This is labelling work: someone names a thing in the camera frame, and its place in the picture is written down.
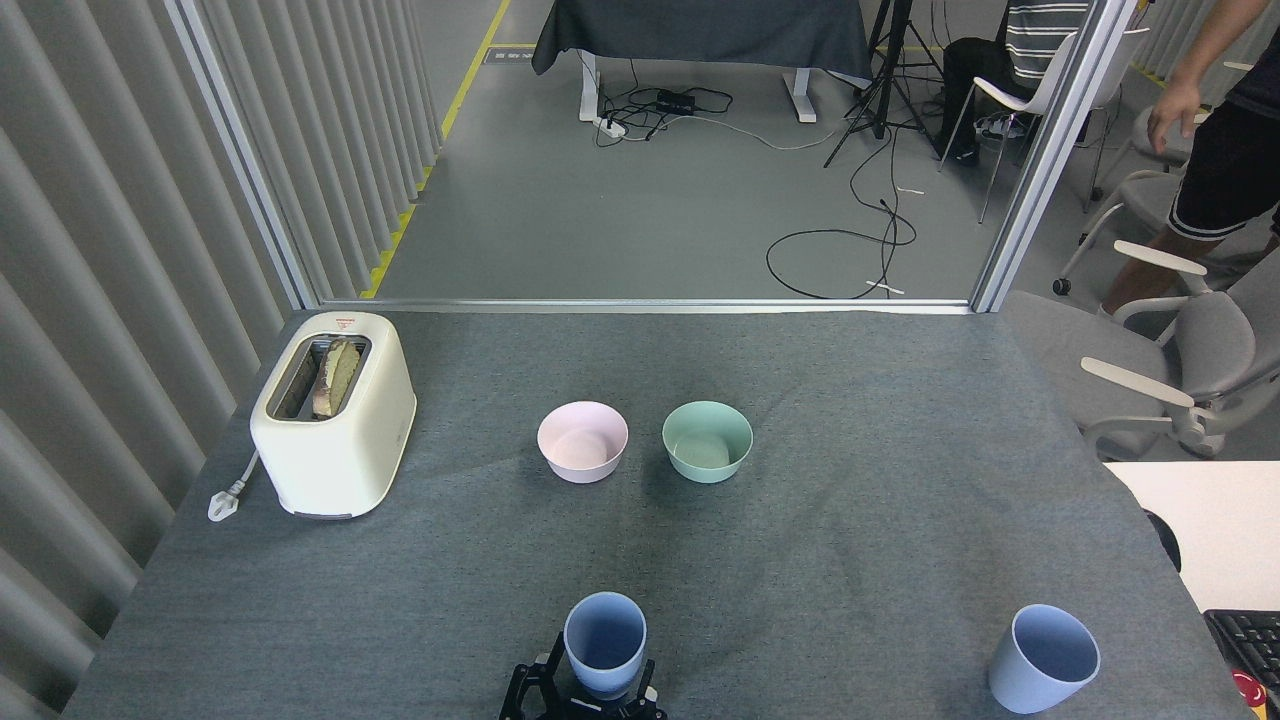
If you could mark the black keyboard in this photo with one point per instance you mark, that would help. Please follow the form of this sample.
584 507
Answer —
1250 640

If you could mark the blue plastic cup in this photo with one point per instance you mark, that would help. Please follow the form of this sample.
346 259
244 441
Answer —
605 640
1040 675

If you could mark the toasted bread slice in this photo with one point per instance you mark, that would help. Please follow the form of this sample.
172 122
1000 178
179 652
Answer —
338 375

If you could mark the silver aluminium post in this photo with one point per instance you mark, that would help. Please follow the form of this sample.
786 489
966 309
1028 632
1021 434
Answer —
245 150
1050 150

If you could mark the black power adapter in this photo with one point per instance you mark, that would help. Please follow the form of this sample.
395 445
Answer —
676 102

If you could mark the silver aluminium rail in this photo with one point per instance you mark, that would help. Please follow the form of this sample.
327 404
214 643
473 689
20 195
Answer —
650 306

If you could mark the red round object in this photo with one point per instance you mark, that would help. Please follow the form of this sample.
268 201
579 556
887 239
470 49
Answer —
1250 695

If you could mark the white side table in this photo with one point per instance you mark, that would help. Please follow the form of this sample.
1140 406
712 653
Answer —
1215 525

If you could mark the pink bowl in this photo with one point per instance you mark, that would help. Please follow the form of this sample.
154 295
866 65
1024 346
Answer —
583 440

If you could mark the seated person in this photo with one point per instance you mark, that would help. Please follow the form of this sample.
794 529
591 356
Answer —
1040 35

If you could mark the white plastic chair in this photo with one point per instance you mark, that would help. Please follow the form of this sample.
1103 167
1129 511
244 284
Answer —
1050 80

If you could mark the person's hand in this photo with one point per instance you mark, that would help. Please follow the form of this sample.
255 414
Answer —
1172 110

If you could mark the grey office chair white armrests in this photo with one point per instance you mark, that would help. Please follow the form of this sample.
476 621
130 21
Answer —
1200 345

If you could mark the black rounded object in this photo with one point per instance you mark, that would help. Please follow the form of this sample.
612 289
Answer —
1168 545

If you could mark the black tripod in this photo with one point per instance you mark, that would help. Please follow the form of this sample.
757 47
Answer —
880 100

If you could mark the dark grey tablecloth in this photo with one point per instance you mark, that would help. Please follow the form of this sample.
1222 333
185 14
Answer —
700 30

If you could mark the grey floor label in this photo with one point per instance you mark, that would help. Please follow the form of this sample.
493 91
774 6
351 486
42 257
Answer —
508 55

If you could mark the white power strip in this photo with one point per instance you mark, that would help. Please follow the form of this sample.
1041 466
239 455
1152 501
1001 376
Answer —
612 126

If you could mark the green bowl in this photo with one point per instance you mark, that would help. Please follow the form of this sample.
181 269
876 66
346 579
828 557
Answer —
707 445

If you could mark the cream white toaster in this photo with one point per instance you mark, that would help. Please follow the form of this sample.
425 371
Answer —
340 460

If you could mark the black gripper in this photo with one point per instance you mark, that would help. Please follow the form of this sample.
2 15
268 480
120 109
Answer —
595 711

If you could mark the standing person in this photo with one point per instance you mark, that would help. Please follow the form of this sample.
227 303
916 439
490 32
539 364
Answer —
1225 170

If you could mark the white table leg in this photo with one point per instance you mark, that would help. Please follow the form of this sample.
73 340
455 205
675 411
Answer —
590 90
800 100

